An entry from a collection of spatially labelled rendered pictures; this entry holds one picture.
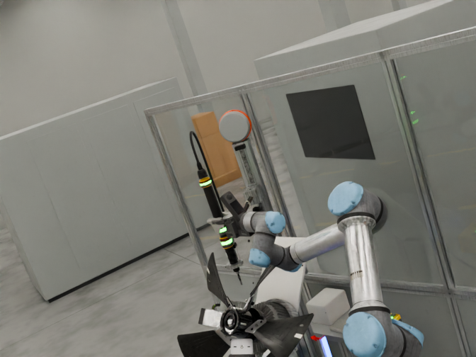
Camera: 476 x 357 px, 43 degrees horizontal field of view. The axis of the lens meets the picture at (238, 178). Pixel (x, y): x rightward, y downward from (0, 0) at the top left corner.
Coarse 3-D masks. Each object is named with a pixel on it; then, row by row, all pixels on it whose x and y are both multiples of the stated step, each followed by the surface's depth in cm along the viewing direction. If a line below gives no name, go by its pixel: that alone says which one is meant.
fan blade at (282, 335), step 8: (272, 320) 243; (280, 320) 240; (288, 320) 237; (296, 320) 234; (304, 320) 231; (264, 328) 239; (272, 328) 236; (280, 328) 234; (288, 328) 231; (296, 328) 229; (304, 328) 227; (256, 336) 236; (264, 336) 234; (272, 336) 232; (280, 336) 229; (288, 336) 227; (264, 344) 230; (272, 344) 228; (280, 344) 226; (288, 344) 224; (296, 344) 222; (272, 352) 226; (280, 352) 223; (288, 352) 221
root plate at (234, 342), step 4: (232, 340) 248; (236, 340) 248; (240, 340) 248; (244, 340) 248; (248, 340) 248; (252, 340) 248; (232, 344) 247; (236, 344) 247; (240, 344) 247; (244, 344) 247; (248, 344) 247; (252, 344) 247; (232, 348) 246; (236, 348) 246; (240, 348) 246; (244, 348) 246; (248, 348) 247; (252, 348) 246; (232, 352) 246; (236, 352) 246; (240, 352) 246; (244, 352) 246; (248, 352) 246; (252, 352) 246
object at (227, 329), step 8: (224, 312) 251; (232, 312) 248; (240, 312) 246; (248, 312) 249; (256, 312) 252; (224, 320) 251; (232, 320) 247; (240, 320) 243; (248, 320) 246; (256, 320) 251; (224, 328) 249; (232, 328) 245; (240, 328) 243; (240, 336) 247; (248, 336) 251
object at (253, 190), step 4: (252, 184) 298; (256, 184) 298; (248, 188) 295; (252, 188) 292; (256, 188) 290; (260, 188) 297; (244, 192) 291; (248, 192) 290; (252, 192) 289; (256, 192) 289; (260, 192) 295; (244, 196) 291; (248, 196) 290; (252, 196) 290; (256, 196) 290; (260, 196) 292; (252, 200) 291; (256, 200) 290; (260, 200) 290; (252, 204) 291
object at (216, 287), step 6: (210, 258) 271; (210, 264) 271; (210, 270) 272; (216, 270) 264; (210, 276) 273; (216, 276) 265; (216, 282) 266; (210, 288) 278; (216, 288) 270; (222, 288) 259; (216, 294) 274; (222, 294) 260; (222, 300) 268; (228, 306) 261
